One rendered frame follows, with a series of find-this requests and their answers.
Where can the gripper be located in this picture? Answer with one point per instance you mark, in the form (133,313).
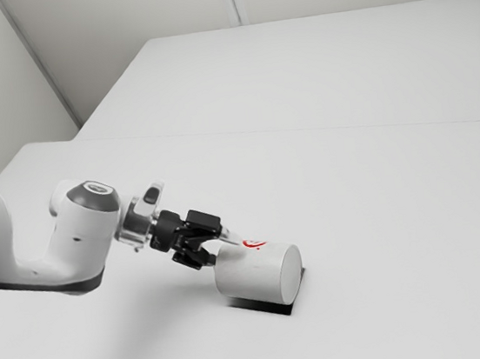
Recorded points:
(169,229)

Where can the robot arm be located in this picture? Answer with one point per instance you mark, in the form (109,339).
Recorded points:
(71,235)

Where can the white mug with red print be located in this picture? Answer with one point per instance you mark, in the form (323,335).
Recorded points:
(256,274)

